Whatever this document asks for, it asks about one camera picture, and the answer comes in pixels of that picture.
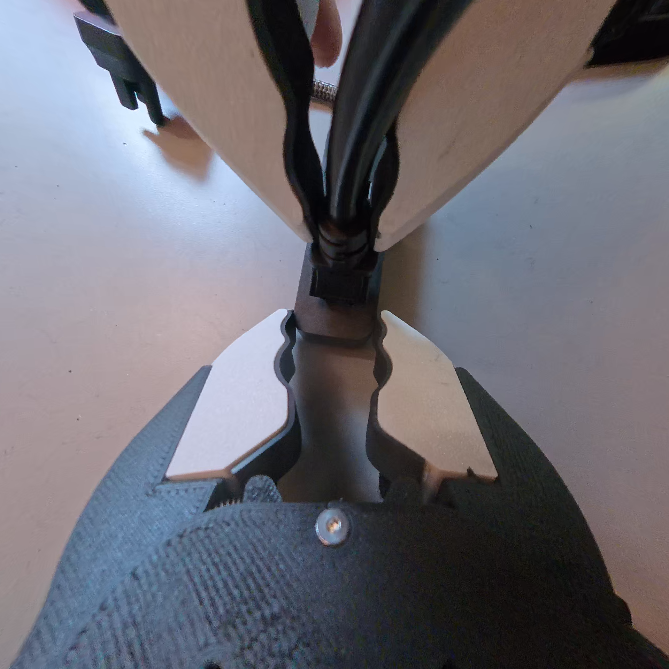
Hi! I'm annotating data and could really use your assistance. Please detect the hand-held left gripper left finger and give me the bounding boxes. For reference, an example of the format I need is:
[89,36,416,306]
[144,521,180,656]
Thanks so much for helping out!
[163,308,304,483]

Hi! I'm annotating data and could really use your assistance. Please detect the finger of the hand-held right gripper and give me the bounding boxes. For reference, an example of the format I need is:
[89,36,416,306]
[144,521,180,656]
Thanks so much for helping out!
[372,0,623,253]
[107,0,328,245]

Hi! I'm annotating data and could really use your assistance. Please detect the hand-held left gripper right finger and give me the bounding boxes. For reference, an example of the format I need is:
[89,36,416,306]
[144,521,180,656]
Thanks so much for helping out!
[365,309,498,483]

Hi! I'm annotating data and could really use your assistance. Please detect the thick black power cord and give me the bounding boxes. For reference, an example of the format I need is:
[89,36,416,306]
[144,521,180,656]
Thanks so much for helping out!
[308,0,474,308]

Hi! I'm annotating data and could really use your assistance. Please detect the person's right hand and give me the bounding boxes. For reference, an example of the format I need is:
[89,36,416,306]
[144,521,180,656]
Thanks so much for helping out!
[312,0,344,69]

